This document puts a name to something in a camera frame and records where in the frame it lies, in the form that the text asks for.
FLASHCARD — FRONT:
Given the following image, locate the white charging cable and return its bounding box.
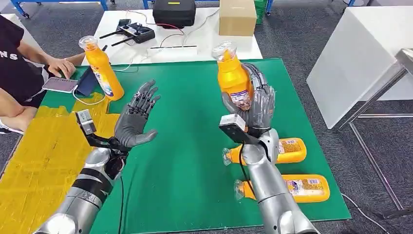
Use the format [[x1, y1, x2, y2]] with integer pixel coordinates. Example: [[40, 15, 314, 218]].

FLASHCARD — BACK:
[[72, 66, 139, 106]]

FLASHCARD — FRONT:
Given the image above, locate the black remote controller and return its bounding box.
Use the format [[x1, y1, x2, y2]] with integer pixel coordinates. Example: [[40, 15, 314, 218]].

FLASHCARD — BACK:
[[99, 19, 156, 47]]

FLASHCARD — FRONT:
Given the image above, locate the grey floor cable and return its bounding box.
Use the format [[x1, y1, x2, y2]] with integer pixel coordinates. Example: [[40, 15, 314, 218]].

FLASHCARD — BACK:
[[341, 193, 388, 234]]

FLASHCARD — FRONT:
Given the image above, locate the steel bench frame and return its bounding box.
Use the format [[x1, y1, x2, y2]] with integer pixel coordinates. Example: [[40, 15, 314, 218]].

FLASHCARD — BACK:
[[334, 47, 413, 220]]

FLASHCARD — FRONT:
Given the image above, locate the smartphone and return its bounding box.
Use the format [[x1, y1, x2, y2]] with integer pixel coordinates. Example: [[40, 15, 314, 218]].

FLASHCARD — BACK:
[[42, 77, 79, 94]]

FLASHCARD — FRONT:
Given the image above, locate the thin white cable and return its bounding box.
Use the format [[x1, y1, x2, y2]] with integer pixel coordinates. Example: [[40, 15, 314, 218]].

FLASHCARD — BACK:
[[182, 8, 221, 45]]

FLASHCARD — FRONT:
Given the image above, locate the person's left hand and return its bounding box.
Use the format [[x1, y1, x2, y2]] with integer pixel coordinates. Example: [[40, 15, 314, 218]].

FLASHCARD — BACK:
[[47, 57, 77, 80]]

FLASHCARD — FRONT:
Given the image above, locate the brown cardboard box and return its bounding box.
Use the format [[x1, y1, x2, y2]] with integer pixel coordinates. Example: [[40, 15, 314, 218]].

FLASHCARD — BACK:
[[219, 0, 258, 37]]

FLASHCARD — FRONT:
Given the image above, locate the red cable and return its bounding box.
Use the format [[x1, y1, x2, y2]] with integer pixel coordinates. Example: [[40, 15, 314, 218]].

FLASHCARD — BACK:
[[156, 23, 185, 46]]

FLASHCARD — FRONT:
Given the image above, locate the yellow sheet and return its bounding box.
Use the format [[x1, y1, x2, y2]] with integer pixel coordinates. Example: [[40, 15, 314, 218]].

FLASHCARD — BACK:
[[0, 92, 121, 234]]

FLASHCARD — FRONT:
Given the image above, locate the dark blue tablet case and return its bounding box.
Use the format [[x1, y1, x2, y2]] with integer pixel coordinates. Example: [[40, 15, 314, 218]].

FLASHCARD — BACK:
[[76, 45, 108, 97]]

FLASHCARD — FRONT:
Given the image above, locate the green crate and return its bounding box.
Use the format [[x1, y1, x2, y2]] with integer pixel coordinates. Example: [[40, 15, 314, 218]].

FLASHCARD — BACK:
[[254, 0, 268, 25]]

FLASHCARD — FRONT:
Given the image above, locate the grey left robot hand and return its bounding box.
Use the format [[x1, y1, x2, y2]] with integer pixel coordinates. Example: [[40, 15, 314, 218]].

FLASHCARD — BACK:
[[113, 79, 161, 150]]

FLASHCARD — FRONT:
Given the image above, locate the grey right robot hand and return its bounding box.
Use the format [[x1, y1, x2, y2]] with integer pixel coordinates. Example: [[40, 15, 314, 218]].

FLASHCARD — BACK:
[[221, 63, 276, 138]]

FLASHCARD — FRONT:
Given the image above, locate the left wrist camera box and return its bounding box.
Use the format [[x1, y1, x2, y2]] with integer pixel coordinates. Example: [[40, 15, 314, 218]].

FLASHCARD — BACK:
[[75, 110, 97, 137]]

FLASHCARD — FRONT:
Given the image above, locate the black equipment case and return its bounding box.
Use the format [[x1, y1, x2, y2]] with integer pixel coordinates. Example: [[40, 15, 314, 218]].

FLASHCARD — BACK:
[[152, 0, 196, 29]]

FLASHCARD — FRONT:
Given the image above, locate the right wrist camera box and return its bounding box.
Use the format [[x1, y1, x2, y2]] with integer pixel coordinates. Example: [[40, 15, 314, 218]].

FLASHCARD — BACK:
[[219, 114, 251, 144]]

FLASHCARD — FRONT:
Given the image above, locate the green table mat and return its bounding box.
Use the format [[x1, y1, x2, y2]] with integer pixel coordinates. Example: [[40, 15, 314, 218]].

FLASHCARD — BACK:
[[41, 58, 352, 234]]

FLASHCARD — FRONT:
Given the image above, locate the white power strip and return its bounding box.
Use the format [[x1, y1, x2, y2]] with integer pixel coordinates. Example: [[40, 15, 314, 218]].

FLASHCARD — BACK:
[[148, 45, 198, 62]]

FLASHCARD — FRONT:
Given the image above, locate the large white panel table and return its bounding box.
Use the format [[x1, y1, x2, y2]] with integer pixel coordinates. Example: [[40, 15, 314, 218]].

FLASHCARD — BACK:
[[306, 6, 413, 130]]

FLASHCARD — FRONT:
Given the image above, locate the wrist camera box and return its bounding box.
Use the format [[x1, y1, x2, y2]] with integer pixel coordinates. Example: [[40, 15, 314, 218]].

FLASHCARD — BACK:
[[75, 110, 97, 137], [219, 114, 251, 144]]

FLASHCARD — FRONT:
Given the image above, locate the blue metal frame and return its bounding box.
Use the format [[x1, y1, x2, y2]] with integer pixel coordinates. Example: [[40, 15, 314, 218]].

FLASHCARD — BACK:
[[9, 0, 109, 19]]

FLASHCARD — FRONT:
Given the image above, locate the orange drink bottle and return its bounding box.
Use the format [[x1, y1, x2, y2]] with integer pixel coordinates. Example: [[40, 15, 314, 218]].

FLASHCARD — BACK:
[[212, 41, 255, 112], [223, 137, 307, 166], [234, 174, 331, 204], [78, 35, 125, 102]]

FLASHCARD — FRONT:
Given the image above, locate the person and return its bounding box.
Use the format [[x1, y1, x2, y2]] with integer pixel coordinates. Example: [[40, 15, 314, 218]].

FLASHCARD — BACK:
[[0, 14, 86, 136]]

